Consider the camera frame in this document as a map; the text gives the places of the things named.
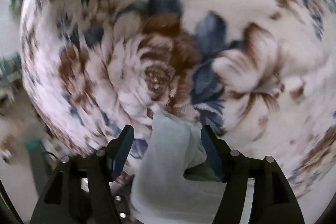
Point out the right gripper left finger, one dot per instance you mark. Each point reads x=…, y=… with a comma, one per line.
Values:
x=79, y=189

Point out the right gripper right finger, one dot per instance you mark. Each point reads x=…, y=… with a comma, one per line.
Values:
x=256, y=190

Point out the light green fleece pants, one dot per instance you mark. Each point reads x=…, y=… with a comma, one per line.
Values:
x=173, y=183

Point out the floral fleece blanket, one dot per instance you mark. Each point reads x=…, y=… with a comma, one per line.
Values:
x=261, y=73

